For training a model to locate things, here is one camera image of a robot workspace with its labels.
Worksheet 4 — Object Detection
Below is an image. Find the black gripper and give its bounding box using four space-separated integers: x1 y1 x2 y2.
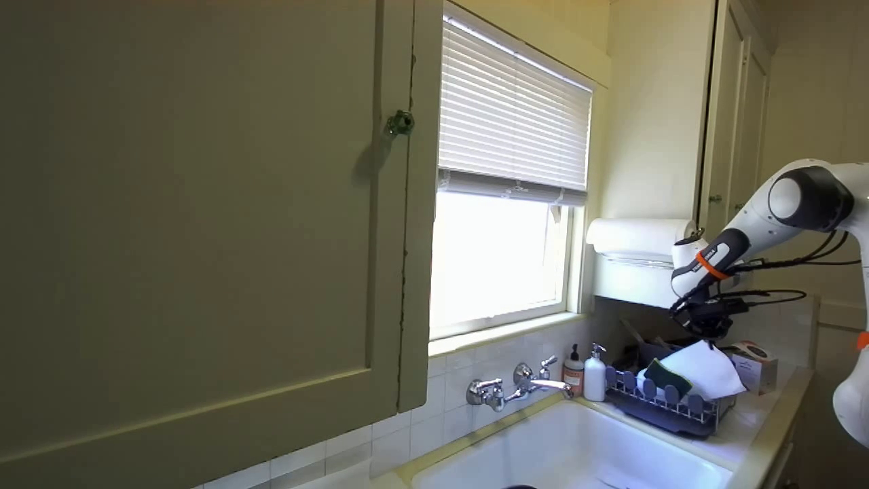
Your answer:
677 286 737 344

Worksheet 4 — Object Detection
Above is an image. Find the white paper towel roll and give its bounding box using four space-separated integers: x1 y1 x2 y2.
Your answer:
584 215 695 261

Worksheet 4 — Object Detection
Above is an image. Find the white tissue box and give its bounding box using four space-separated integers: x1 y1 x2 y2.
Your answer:
729 339 782 393

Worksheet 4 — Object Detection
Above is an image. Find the blue dish rack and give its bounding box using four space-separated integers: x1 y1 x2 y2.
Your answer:
604 339 743 443

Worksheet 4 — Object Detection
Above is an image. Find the white soap dispenser bottle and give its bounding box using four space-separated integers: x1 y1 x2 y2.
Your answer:
581 339 612 405

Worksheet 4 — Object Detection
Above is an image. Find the brown soap bottle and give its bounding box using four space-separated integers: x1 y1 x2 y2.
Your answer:
562 343 588 398

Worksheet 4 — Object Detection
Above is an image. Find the white kitchen sink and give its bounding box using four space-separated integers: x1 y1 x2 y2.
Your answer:
410 397 737 489

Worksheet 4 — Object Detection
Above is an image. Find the white framed window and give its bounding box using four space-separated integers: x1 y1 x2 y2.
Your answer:
426 3 607 356

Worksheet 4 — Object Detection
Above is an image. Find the white window blind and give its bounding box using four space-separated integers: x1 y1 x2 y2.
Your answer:
438 10 595 205

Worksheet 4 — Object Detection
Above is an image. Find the green cabinet knob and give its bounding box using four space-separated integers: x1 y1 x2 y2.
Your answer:
383 106 418 140

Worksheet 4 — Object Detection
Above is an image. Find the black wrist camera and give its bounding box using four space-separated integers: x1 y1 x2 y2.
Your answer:
715 291 753 314

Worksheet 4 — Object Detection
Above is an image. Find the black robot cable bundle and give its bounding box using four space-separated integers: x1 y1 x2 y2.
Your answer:
668 229 859 317

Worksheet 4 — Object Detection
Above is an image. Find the chrome wall faucet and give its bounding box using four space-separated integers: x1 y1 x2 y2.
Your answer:
466 352 577 416

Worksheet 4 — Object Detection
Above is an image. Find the cream wall cabinet with latch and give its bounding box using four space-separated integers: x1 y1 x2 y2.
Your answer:
593 0 778 314

